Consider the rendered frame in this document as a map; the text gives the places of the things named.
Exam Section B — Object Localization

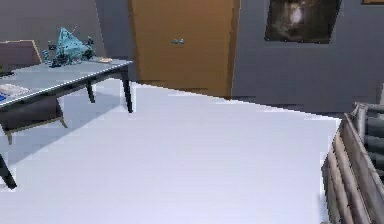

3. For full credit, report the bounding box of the dark green plant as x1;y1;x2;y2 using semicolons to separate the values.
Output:
0;65;15;78

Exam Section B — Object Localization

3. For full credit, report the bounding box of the grey table with black legs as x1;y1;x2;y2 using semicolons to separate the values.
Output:
0;58;135;191

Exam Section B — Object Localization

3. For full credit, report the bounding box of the orange wooden door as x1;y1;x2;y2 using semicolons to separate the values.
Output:
128;0;242;99

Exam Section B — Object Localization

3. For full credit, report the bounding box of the light blue cone statue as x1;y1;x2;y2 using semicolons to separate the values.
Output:
42;26;97;68

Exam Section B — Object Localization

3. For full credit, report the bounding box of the white and blue book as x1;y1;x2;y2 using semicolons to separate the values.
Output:
0;83;32;102

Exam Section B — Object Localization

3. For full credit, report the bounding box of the brown armchair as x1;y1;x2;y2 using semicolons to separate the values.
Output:
0;39;69;146

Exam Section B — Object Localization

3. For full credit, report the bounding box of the wooden slatted bench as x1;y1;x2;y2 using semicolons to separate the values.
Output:
321;101;384;224

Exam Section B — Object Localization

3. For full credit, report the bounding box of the dark framed picture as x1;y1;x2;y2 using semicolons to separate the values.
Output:
264;0;343;45

